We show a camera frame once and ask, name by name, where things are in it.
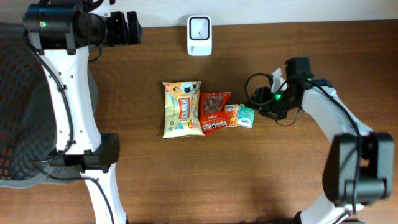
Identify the beige snack bag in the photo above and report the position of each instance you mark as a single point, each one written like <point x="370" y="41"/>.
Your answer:
<point x="181" y="109"/>

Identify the white barcode scanner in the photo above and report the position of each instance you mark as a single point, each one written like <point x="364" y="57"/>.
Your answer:
<point x="199" y="35"/>

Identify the teal tissue pack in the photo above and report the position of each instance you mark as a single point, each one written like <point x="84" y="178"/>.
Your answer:
<point x="246" y="116"/>

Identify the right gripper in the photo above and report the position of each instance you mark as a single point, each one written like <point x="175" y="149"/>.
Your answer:
<point x="262" y="95"/>

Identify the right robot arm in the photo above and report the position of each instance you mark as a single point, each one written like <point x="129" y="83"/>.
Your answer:
<point x="360" y="164"/>

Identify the orange tissue pack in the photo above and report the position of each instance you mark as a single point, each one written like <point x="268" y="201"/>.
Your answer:
<point x="232" y="112"/>

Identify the red Hacks candy bag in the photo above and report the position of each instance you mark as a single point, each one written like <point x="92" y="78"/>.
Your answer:
<point x="212" y="114"/>

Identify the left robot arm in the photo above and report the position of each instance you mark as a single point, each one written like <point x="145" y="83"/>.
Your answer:
<point x="60" y="34"/>

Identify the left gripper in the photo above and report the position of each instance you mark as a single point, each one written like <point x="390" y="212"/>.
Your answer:
<point x="122" y="36"/>

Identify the grey plastic mesh basket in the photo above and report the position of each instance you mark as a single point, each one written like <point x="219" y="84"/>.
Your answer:
<point x="28" y="128"/>

